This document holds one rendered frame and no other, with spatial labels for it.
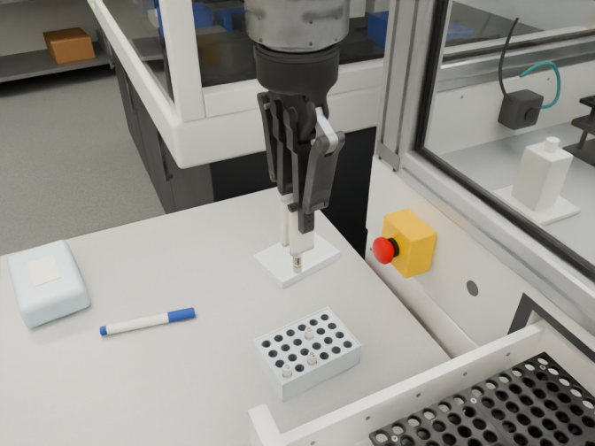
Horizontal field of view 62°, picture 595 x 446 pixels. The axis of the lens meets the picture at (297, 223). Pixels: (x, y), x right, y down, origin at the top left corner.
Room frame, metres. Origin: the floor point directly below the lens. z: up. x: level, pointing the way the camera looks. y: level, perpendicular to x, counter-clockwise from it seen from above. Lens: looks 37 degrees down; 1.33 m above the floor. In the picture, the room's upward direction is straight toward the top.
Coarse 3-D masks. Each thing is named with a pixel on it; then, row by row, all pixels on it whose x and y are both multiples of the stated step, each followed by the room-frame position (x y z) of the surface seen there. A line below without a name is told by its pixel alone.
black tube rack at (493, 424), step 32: (544, 352) 0.34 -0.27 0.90; (480, 384) 0.30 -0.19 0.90; (512, 384) 0.30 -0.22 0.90; (544, 384) 0.30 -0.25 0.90; (576, 384) 0.30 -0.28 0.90; (416, 416) 0.27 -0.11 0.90; (448, 416) 0.27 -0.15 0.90; (480, 416) 0.27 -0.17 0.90; (512, 416) 0.27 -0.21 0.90; (544, 416) 0.27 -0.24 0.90; (576, 416) 0.27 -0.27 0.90
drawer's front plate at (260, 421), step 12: (252, 408) 0.26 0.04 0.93; (264, 408) 0.26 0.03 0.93; (252, 420) 0.25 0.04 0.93; (264, 420) 0.25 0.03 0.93; (252, 432) 0.25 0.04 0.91; (264, 432) 0.23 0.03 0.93; (276, 432) 0.23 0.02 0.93; (252, 444) 0.25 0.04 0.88; (264, 444) 0.22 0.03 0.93; (276, 444) 0.22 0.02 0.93
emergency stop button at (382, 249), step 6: (378, 240) 0.55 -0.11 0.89; (384, 240) 0.54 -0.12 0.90; (372, 246) 0.55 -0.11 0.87; (378, 246) 0.54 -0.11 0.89; (384, 246) 0.53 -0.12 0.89; (390, 246) 0.53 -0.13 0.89; (378, 252) 0.54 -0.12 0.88; (384, 252) 0.53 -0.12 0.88; (390, 252) 0.53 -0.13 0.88; (378, 258) 0.54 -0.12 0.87; (384, 258) 0.53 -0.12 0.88; (390, 258) 0.53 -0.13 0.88; (384, 264) 0.53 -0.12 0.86
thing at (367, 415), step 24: (504, 336) 0.37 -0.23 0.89; (528, 336) 0.37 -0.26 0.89; (552, 336) 0.37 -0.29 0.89; (456, 360) 0.34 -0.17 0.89; (480, 360) 0.34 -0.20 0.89; (504, 360) 0.36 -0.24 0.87; (576, 360) 0.34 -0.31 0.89; (408, 384) 0.31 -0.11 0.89; (432, 384) 0.31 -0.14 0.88; (456, 384) 0.33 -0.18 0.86; (360, 408) 0.28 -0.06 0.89; (384, 408) 0.29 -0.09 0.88; (408, 408) 0.30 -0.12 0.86; (288, 432) 0.25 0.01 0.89; (312, 432) 0.25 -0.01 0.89; (336, 432) 0.27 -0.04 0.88; (360, 432) 0.28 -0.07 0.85
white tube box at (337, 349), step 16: (304, 320) 0.48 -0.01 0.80; (320, 320) 0.48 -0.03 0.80; (336, 320) 0.48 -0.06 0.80; (272, 336) 0.45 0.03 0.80; (288, 336) 0.45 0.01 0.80; (304, 336) 0.45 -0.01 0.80; (320, 336) 0.45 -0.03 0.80; (336, 336) 0.46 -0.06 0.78; (352, 336) 0.45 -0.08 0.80; (256, 352) 0.44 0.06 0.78; (272, 352) 0.43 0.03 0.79; (288, 352) 0.43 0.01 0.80; (304, 352) 0.43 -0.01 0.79; (320, 352) 0.43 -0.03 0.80; (336, 352) 0.44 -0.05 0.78; (352, 352) 0.43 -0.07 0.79; (272, 368) 0.40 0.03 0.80; (304, 368) 0.41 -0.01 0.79; (320, 368) 0.40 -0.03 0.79; (336, 368) 0.42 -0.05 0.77; (272, 384) 0.40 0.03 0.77; (288, 384) 0.38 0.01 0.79; (304, 384) 0.39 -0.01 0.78
